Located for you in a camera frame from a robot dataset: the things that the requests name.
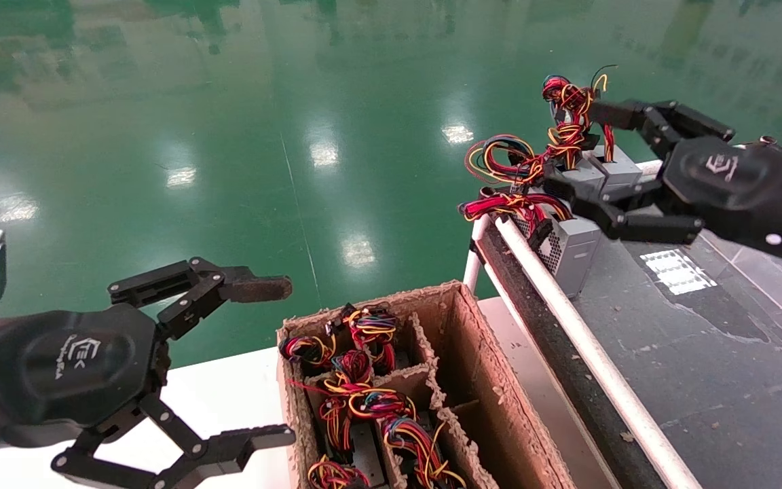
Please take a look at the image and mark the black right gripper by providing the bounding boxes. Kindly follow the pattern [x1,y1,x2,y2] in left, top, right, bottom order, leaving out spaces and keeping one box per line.
[544,99,782,245]

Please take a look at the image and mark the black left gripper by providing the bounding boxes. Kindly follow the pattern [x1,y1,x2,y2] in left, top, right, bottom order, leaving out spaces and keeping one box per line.
[0,257,297,489]

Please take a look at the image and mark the grey power supply coloured wires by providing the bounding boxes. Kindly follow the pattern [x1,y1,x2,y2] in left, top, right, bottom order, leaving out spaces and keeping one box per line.
[466,132,608,204]
[280,333,337,373]
[542,65,643,194]
[306,454,371,489]
[379,416,468,489]
[327,304,400,374]
[459,189,602,300]
[306,350,420,454]

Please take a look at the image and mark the dark belt conveyor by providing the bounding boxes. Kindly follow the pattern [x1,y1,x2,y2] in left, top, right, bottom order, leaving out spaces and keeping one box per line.
[462,146,782,489]

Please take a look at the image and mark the brown cardboard divider box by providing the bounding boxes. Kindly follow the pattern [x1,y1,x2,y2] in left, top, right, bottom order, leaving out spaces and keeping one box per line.
[276,280,578,489]

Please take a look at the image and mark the white conveyor side rail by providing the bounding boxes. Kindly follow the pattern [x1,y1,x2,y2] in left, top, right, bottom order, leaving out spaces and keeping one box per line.
[464,214,704,489]

